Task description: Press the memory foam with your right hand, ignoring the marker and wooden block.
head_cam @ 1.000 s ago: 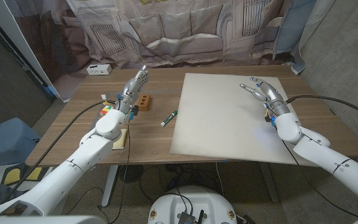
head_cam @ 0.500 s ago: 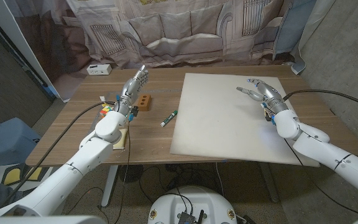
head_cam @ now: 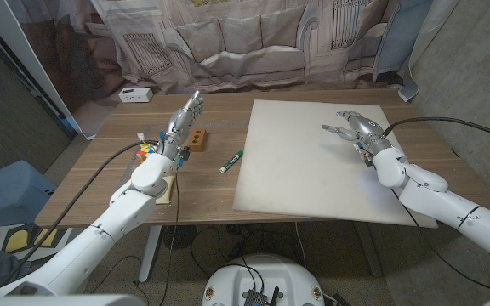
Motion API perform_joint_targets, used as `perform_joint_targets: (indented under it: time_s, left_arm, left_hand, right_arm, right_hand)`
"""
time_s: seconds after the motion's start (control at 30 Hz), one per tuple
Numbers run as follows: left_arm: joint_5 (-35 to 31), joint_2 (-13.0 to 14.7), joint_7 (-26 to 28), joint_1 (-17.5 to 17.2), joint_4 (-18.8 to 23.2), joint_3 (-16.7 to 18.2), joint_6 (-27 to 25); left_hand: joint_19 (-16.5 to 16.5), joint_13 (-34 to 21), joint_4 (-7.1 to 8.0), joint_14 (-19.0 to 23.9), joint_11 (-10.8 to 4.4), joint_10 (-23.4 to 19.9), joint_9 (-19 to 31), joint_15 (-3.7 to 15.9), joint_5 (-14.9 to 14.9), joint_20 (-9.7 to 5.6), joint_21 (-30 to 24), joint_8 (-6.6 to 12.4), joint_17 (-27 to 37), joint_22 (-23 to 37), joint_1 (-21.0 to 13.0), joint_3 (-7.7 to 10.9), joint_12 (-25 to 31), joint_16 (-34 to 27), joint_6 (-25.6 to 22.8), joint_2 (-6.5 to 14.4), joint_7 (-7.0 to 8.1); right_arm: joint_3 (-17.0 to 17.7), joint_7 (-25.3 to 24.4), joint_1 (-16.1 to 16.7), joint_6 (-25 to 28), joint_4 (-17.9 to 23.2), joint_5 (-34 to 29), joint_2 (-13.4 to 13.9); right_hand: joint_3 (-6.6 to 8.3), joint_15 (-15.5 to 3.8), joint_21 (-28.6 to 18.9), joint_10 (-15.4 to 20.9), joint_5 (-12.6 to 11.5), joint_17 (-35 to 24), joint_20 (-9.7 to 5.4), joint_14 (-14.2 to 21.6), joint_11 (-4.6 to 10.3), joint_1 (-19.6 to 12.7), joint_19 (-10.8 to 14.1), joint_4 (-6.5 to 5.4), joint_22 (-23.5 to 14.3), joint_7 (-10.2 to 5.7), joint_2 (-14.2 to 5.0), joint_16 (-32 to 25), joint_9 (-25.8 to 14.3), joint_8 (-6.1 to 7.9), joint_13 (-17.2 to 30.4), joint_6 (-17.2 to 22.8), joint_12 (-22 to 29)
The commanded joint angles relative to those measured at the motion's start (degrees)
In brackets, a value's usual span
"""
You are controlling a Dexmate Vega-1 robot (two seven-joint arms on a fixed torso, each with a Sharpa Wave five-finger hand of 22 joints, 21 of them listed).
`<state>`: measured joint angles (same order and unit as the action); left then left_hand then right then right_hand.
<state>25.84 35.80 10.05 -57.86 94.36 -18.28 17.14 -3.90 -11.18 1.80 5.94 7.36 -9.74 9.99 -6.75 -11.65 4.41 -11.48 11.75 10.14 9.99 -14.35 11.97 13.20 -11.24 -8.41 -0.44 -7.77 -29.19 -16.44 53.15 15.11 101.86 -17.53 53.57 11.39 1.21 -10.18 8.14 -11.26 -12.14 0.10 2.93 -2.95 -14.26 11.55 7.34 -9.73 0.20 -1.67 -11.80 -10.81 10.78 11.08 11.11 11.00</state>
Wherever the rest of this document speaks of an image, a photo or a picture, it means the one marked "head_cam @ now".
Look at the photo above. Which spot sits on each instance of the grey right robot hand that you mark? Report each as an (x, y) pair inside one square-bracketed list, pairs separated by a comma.
[(362, 127)]

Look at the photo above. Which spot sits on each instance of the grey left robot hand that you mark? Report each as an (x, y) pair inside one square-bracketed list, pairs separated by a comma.
[(181, 123)]

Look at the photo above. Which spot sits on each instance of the white memory foam sheet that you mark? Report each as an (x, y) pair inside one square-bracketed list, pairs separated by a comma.
[(300, 166)]

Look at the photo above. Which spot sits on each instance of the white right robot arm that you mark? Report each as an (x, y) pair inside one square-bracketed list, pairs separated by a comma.
[(440, 200)]

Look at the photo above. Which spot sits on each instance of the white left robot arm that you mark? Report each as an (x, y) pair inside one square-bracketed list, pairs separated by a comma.
[(113, 225)]

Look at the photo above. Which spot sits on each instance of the wooden block with holes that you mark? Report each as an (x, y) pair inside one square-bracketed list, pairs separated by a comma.
[(197, 139)]

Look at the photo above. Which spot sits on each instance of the green and white marker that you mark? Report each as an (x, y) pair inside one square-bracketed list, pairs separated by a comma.
[(231, 162)]

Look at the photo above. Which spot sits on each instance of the colourful puzzle cube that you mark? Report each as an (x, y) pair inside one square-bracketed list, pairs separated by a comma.
[(144, 152)]

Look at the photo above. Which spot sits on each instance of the white power box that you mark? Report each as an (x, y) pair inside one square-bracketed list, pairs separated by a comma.
[(135, 94)]

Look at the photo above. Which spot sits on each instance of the printed sofa backdrop cloth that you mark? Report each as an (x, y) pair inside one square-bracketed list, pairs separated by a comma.
[(245, 47)]

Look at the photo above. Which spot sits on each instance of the round black floor base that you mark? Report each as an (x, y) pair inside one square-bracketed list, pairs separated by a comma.
[(180, 236)]

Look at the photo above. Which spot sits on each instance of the grey table leg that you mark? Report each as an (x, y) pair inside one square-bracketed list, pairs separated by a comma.
[(367, 251)]

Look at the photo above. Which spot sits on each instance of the white table leg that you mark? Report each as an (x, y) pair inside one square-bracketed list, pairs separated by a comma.
[(149, 255)]

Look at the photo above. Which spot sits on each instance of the white partition panel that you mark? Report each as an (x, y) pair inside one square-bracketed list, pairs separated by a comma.
[(28, 59)]

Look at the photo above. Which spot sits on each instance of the white robot torso base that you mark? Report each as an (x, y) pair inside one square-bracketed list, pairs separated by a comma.
[(264, 276)]

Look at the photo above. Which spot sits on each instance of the blue plastic bin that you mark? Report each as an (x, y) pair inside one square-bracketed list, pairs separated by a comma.
[(9, 193)]

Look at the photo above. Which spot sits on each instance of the yellow and black floor mat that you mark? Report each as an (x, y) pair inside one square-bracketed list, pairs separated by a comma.
[(19, 240)]

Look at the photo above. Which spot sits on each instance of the white robot chest edge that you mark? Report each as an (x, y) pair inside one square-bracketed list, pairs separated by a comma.
[(58, 301)]

